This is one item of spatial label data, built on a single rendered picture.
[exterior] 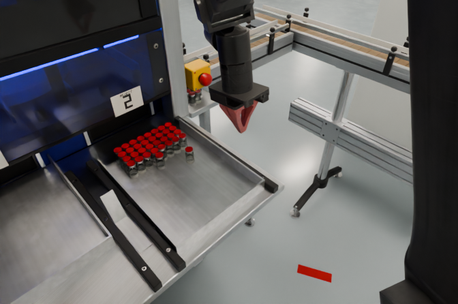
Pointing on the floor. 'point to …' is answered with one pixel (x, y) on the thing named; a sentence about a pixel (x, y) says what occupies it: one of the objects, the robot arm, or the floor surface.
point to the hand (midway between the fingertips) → (242, 128)
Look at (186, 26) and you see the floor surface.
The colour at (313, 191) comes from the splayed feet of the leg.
